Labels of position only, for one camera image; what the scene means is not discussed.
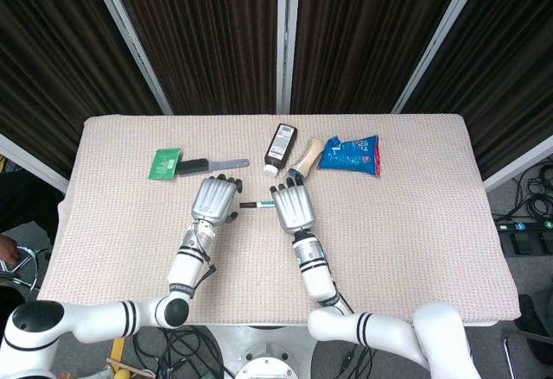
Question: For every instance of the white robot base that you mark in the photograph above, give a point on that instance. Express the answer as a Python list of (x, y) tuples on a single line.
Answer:
[(263, 353)]

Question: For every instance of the green packet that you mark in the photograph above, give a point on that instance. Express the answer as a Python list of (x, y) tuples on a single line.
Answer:
[(163, 164)]

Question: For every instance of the blue snack bag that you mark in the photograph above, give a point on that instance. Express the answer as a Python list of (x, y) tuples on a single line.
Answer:
[(350, 156)]

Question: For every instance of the person in dark clothes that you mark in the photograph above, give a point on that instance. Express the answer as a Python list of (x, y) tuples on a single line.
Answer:
[(26, 202)]

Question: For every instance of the black power strip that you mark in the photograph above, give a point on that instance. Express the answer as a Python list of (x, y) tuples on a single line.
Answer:
[(518, 225)]

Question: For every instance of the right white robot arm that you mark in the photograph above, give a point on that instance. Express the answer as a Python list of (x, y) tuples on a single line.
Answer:
[(317, 275)]

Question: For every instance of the beige woven table cloth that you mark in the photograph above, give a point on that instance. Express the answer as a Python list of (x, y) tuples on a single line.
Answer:
[(410, 245)]

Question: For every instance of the dark ribbed partition panel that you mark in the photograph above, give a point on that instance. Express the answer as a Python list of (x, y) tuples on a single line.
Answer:
[(510, 72), (47, 72), (203, 38), (367, 38)]

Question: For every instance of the cream squeeze bottle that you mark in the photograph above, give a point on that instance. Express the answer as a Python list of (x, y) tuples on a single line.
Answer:
[(307, 156)]

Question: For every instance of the black marker cap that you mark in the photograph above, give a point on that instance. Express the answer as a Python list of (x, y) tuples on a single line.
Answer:
[(248, 205)]

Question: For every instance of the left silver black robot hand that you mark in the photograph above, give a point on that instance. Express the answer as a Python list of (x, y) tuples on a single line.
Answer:
[(214, 200)]

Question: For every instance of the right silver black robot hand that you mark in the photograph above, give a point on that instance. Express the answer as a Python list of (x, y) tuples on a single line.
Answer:
[(294, 206)]

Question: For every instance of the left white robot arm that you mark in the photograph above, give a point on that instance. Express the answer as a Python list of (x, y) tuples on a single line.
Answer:
[(186, 267)]

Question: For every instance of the teal white marker body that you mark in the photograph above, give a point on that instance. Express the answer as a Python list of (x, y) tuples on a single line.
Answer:
[(265, 204)]

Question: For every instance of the dark bottle white label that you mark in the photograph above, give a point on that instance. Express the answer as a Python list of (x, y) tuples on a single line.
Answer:
[(280, 148)]

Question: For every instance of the yellow round object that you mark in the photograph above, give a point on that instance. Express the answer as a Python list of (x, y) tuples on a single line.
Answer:
[(123, 374)]

